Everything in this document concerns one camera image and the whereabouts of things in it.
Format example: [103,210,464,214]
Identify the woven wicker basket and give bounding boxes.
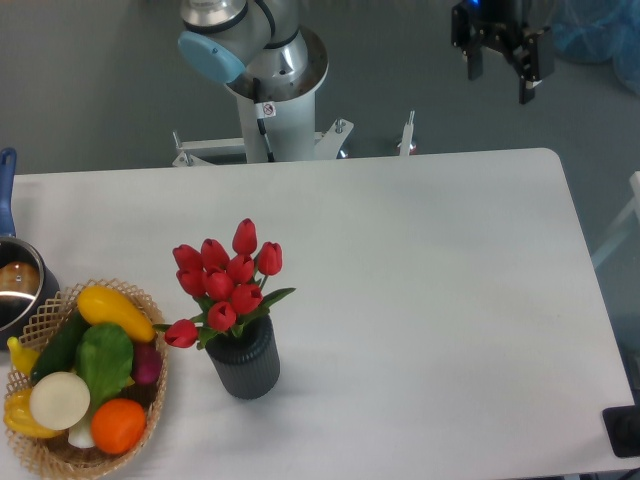
[3,278,170,480]

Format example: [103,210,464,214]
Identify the purple red onion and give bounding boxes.
[131,343,162,385]

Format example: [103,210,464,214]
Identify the blue plastic bag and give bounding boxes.
[549,0,639,94]

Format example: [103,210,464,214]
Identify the blue handled saucepan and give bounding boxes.
[1,147,59,351]

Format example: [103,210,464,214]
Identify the black device at edge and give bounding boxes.
[602,405,639,458]

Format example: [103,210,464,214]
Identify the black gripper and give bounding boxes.
[451,0,555,105]

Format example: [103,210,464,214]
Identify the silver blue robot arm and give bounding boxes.
[178,1,555,104]

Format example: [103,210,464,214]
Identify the yellow squash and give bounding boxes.
[77,285,155,343]

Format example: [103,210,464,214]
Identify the yellow bell pepper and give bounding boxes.
[4,388,64,439]

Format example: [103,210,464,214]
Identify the red tulip bouquet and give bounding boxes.
[155,218,295,349]

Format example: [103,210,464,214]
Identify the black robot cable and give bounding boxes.
[252,77,276,164]

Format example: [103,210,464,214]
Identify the yellow banana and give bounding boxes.
[7,336,40,377]

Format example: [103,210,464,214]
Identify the dark grey ribbed vase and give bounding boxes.
[205,315,281,400]

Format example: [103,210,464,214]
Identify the orange fruit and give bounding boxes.
[90,398,146,455]

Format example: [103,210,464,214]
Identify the dark green cucumber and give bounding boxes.
[30,311,90,385]

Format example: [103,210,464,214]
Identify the white round onion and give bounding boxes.
[29,372,90,430]

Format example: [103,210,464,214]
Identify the green leafy bok choy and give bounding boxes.
[68,323,133,449]

